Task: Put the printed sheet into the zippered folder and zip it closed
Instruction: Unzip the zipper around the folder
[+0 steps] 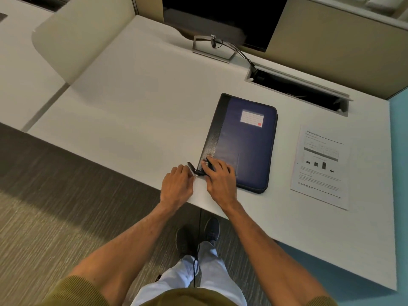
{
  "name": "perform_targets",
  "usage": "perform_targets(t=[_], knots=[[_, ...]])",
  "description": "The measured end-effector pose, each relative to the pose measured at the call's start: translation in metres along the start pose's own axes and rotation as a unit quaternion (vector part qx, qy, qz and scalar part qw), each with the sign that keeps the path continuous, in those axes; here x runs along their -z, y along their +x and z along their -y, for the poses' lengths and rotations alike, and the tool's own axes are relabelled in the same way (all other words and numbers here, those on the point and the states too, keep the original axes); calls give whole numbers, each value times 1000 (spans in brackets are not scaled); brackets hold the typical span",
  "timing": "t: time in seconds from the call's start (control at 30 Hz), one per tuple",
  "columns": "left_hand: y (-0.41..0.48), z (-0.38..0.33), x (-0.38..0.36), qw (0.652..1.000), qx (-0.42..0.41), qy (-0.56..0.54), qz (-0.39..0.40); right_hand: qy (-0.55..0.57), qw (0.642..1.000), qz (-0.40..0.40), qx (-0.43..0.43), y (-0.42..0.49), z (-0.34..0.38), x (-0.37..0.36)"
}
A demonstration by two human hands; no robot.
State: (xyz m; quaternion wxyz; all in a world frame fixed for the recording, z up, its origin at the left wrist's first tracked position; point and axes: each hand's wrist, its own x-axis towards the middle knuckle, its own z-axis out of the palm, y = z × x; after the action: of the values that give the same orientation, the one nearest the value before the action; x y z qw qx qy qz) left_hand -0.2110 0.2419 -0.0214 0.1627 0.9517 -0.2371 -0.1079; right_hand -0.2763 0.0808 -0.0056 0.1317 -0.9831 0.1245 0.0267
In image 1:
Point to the person's right hand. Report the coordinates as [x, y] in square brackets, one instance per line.
[223, 184]

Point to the person's left hand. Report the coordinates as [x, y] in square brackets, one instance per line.
[176, 187]

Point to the person's left fingers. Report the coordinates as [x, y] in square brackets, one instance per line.
[180, 171]

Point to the person's right fingers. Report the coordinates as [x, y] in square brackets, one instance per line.
[219, 166]

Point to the blue zip document folder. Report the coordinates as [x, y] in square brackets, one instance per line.
[245, 146]

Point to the person's right forearm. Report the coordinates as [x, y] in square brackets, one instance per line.
[264, 248]

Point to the person's left forearm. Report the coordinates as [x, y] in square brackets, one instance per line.
[127, 251]

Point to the person's right dark shoe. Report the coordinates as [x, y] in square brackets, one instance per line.
[212, 229]

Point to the person's dark shoe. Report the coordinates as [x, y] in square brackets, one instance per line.
[212, 229]
[186, 240]

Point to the person's left dark shoe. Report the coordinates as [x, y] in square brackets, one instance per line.
[186, 240]

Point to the printed white paper sheet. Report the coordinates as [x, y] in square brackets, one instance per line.
[323, 165]

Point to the light blue trousers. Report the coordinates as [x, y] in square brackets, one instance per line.
[212, 277]

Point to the silver monitor stand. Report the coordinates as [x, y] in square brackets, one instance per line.
[204, 52]

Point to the olive green shirt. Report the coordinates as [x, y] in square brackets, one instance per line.
[191, 299]

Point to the black computer monitor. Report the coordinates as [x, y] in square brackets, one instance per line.
[223, 19]

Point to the beige desk partition panel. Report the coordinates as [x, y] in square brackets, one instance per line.
[334, 44]

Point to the beige rounded desk divider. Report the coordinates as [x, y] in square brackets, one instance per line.
[79, 34]

